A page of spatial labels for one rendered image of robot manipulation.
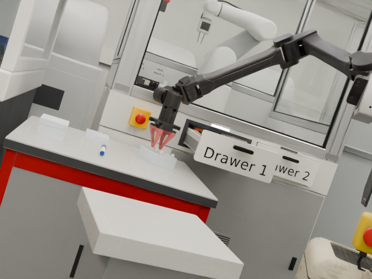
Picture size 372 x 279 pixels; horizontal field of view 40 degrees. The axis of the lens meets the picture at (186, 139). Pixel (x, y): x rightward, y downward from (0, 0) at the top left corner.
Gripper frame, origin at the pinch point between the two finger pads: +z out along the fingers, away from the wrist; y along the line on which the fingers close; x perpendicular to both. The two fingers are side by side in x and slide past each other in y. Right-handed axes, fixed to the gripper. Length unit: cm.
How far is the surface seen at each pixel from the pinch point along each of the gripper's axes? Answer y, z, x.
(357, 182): -225, -1, -73
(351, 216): -224, 23, -67
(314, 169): -74, -9, 8
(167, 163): -1.9, 3.9, 7.0
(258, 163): -27.3, -6.8, 22.5
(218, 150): -13.7, -6.5, 16.4
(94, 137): 15.9, 4.9, -15.9
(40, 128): 41.7, 4.2, -1.2
